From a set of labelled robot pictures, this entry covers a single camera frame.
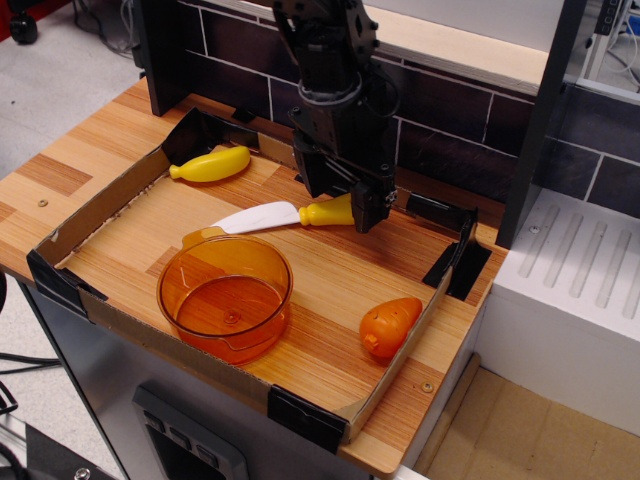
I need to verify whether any cardboard fence with black tape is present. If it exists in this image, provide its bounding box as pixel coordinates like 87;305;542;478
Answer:
27;109;500;451

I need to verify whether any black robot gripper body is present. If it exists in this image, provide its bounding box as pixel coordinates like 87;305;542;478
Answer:
288;94;398;188

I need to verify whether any orange toy carrot with face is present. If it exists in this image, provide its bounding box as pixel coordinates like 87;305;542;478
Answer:
359;297;423;358

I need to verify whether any dark grey vertical post right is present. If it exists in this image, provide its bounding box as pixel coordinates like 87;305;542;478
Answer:
496;1;586;249

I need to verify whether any white toy sink drainboard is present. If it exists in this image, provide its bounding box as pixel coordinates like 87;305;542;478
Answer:
475;190;639;434

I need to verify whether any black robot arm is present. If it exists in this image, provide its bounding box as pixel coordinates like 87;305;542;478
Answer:
272;1;400;233

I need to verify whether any orange transparent plastic pot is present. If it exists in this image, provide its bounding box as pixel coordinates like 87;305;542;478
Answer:
156;227;294;365

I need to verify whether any yellow toy banana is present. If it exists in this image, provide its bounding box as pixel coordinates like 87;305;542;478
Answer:
169;146;251;182

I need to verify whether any black vertical post left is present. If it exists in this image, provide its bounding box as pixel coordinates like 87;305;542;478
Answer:
134;0;190;116

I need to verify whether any black floor cable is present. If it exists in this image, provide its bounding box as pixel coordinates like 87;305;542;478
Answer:
0;351;62;376

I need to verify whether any yellow handled white toy knife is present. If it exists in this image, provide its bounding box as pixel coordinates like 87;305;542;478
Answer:
212;194;355;234

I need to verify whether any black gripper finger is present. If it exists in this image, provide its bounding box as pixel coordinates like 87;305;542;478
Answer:
293;142;356;198
350;181;397;233

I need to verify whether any grey toy oven panel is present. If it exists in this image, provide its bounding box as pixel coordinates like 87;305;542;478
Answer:
133;386;250;480

